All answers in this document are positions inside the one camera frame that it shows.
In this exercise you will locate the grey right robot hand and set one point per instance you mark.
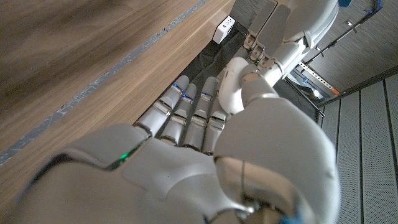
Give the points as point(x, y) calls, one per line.
point(174, 186)

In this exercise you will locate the black diagonal wall rail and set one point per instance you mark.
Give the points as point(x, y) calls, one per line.
point(342, 36)

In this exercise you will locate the black cloth backdrop curtain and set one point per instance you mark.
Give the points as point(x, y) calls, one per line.
point(211, 59)

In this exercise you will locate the white power outlet box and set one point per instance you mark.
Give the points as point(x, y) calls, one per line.
point(223, 30)

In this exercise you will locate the slotted metal rail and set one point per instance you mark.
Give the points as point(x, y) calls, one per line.
point(317, 76)

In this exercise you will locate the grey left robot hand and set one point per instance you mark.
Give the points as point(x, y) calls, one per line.
point(298, 25)

